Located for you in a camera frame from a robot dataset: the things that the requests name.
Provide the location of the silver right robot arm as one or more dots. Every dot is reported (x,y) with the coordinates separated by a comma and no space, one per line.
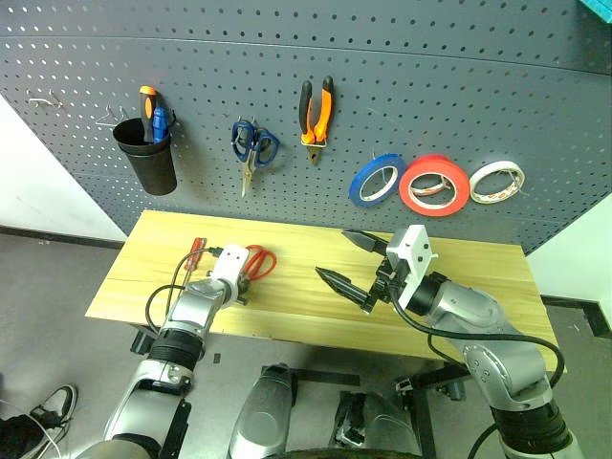
(492,344)

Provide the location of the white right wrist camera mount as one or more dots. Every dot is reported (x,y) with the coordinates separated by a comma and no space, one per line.
(413,258)

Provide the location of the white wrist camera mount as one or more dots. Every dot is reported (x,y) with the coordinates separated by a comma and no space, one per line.
(230,263)
(413,258)

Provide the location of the white tape roll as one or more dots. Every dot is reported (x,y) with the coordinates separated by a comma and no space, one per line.
(478,184)

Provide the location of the dark grey rounded housing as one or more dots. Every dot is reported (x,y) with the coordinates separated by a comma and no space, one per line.
(260,411)
(382,421)

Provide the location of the red tape roll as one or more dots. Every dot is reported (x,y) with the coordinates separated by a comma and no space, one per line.
(459,189)

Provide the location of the black white sneaker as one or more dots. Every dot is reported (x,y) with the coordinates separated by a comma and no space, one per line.
(57,406)

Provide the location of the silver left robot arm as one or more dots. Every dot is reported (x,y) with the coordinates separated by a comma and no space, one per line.
(186,315)

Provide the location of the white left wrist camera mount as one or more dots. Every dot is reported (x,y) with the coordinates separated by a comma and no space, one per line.
(230,263)

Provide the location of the teal brick pattern box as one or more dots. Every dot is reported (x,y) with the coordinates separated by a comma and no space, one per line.
(597,7)

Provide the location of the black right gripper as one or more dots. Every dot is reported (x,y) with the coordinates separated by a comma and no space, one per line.
(385,284)

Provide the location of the orange black pliers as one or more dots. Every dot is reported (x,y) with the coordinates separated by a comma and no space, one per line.
(326,110)

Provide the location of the grey pegboard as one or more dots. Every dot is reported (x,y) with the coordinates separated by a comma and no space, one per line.
(306,57)

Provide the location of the black plastic cup holder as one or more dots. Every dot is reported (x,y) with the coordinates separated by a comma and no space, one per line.
(150,162)

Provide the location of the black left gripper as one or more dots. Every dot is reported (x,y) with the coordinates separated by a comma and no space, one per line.
(245,289)

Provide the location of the blue tape roll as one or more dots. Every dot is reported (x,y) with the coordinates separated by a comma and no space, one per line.
(356,184)

